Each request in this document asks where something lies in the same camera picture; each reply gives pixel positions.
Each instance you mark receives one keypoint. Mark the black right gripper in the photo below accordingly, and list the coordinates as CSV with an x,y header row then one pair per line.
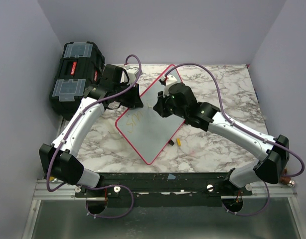
x,y
159,107

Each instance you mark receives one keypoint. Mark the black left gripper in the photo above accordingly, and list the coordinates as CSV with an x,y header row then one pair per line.
x,y
135,101

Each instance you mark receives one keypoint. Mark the pink framed whiteboard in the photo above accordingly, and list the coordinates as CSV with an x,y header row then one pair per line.
x,y
144,129

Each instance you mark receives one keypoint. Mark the yellow marker cap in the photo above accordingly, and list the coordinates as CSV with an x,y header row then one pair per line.
x,y
178,142

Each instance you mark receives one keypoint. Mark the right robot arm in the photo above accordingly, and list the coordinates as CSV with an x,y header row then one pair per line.
x,y
270,152

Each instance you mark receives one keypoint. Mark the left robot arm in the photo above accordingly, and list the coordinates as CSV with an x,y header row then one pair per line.
x,y
59,159

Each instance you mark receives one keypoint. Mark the black whiteboard clip near corner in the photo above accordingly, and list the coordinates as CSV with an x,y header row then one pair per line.
x,y
171,143

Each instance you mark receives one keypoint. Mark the black toolbox clear lids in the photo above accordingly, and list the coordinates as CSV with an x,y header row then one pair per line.
x,y
80,65

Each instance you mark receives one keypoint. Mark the blue tape piece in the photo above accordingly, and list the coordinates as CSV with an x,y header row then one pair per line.
x,y
171,177

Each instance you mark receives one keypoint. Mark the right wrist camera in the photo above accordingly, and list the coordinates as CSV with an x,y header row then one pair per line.
x,y
167,82

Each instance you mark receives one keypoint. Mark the black mounting rail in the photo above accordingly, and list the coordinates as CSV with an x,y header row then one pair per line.
x,y
123,190

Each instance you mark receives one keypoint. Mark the brass cable connector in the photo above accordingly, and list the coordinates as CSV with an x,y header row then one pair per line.
x,y
285,180

